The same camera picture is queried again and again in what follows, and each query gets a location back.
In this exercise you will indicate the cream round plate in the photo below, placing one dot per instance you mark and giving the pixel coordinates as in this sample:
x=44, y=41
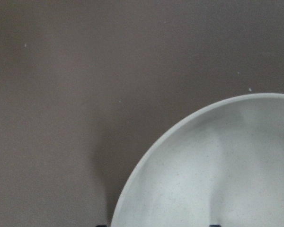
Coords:
x=223, y=164

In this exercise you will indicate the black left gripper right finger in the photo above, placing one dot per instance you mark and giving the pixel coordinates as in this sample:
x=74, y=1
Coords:
x=215, y=225

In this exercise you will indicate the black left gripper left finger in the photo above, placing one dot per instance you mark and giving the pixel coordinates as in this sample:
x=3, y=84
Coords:
x=101, y=225

